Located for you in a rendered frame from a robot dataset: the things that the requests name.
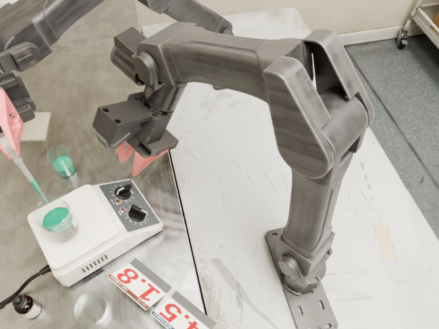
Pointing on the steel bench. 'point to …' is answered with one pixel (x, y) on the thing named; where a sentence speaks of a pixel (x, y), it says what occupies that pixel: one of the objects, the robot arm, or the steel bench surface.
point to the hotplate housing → (123, 244)
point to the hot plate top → (58, 255)
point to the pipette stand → (36, 128)
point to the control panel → (129, 205)
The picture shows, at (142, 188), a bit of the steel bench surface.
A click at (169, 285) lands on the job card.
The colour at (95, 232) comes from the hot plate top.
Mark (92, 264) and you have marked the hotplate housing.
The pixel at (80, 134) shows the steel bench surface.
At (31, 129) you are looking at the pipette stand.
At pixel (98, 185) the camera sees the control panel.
